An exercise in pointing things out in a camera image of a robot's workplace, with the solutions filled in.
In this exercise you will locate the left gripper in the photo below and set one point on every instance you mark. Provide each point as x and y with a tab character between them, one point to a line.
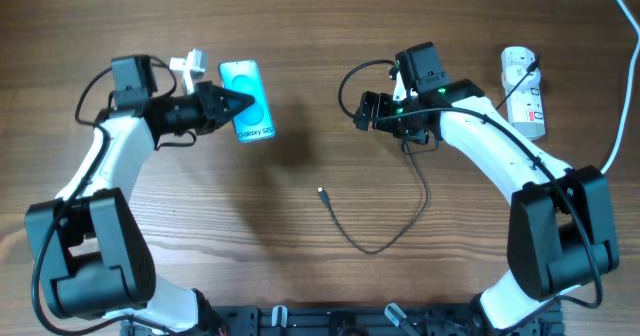
209	95

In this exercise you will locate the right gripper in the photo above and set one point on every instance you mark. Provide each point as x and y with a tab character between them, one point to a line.
382	102

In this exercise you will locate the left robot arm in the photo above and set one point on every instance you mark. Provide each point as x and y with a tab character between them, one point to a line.
91	260

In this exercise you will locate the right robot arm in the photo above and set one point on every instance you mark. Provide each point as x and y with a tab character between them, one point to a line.
562	236

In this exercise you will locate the white USB charger plug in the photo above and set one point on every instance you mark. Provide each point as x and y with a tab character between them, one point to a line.
517	77

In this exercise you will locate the white power strip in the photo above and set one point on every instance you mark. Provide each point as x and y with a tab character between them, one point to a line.
524	107

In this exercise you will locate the black aluminium base frame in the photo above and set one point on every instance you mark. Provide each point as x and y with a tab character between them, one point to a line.
448	319

